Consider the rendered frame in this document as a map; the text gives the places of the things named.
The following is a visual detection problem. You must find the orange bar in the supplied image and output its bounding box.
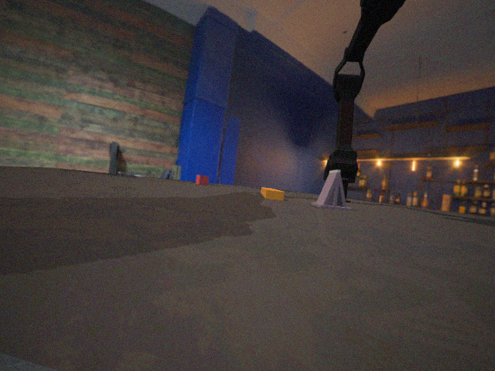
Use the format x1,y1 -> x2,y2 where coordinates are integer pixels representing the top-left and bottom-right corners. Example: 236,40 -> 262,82
261,187 -> 285,201

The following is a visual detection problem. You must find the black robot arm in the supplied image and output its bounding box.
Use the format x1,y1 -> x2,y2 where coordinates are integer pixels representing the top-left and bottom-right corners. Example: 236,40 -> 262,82
323,0 -> 405,199

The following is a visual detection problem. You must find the small red block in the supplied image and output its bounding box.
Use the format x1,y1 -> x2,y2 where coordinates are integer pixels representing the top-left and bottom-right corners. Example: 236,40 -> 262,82
196,175 -> 209,186

